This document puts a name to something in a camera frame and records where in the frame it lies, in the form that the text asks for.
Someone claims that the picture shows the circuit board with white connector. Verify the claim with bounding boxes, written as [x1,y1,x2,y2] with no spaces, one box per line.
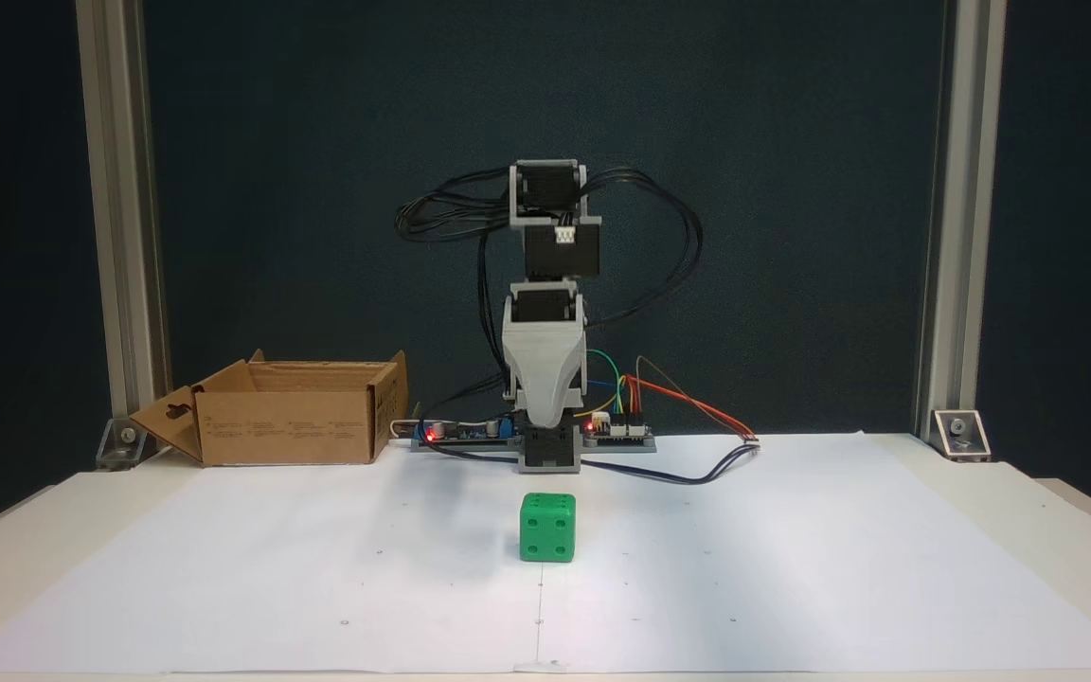
[581,411,657,454]

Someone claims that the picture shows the aluminium profile post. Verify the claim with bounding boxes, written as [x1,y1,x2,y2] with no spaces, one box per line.
[75,0,172,424]
[913,0,1009,441]

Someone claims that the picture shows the large white paper sheet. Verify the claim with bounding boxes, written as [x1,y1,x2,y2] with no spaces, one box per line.
[0,433,1091,675]

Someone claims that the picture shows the dark cable on table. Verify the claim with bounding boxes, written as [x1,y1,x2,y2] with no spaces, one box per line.
[427,438,762,486]

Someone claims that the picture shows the open cardboard box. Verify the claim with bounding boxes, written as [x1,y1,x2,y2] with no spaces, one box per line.
[129,349,409,467]

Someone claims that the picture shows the metal corner bracket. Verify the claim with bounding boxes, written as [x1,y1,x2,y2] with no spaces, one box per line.
[96,417,168,472]
[930,409,992,463]

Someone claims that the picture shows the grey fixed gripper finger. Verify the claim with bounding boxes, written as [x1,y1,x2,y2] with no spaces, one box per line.
[503,332,590,428]

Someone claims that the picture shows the circuit board with blue terminals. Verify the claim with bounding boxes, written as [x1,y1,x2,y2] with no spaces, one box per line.
[410,415,520,453]

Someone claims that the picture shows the black motor wire bundle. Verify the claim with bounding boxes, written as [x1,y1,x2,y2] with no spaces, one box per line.
[396,167,704,446]

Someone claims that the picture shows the green dice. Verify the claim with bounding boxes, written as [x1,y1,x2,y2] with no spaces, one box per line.
[519,492,577,564]

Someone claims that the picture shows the orange wire pair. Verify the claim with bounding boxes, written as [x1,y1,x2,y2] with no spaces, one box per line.
[623,375,757,442]

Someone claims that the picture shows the green wire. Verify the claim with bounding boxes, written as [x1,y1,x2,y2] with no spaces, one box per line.
[587,350,624,415]

